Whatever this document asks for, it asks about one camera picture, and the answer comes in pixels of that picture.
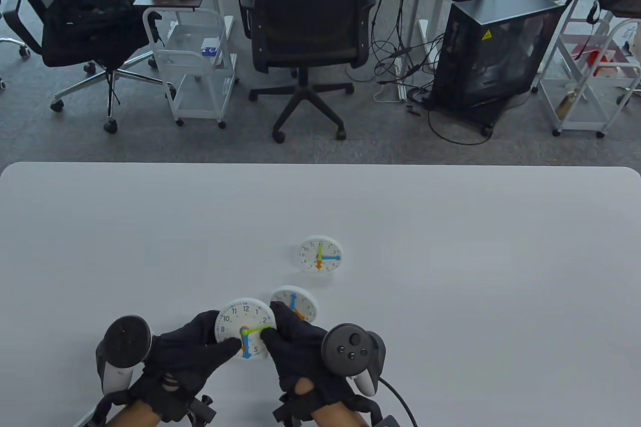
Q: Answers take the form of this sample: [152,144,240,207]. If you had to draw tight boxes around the person's left hand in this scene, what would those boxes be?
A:
[128,310,243,422]

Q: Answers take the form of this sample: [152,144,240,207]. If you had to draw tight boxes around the white teaching clock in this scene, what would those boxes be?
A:
[298,236,344,273]
[270,286,318,323]
[214,298,277,361]

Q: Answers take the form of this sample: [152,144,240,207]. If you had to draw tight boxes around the black floor cable bundle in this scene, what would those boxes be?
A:
[346,0,501,146]

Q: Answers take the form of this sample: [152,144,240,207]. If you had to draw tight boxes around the chair base with casters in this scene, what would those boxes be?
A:
[0,37,32,91]

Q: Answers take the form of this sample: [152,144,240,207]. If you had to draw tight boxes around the person's left forearm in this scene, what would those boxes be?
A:
[105,399,166,427]

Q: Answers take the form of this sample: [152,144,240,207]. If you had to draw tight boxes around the red box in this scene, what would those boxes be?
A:
[571,44,626,70]

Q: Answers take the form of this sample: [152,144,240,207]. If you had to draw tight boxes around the person's right hand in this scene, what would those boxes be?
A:
[260,301,386,415]

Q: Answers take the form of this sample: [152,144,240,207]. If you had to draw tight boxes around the black bag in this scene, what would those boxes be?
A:
[42,0,151,67]

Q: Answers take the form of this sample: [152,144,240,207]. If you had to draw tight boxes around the dark side table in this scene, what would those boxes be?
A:
[133,0,235,40]

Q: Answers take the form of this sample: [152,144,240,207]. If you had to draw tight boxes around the person's right forearm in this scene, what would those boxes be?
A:
[310,404,371,427]

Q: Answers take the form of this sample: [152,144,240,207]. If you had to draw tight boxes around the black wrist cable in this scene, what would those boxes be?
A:
[378,378,419,427]

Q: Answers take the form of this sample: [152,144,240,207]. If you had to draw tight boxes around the black office chair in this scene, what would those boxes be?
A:
[234,0,384,144]

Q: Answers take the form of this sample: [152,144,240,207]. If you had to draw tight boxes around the black computer tower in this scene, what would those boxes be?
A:
[430,0,566,127]

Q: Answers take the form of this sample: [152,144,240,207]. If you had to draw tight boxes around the white mesh rolling cart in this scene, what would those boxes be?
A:
[143,8,240,129]

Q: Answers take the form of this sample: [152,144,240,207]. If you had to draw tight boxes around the black wrist camera rig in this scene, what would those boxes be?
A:
[75,387,217,427]
[273,392,401,427]

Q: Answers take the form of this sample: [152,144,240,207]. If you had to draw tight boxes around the black and white hand controller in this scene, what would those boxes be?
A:
[95,315,152,395]
[321,324,387,396]

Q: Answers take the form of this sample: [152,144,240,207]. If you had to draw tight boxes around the yellowish bottle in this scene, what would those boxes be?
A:
[556,84,584,120]

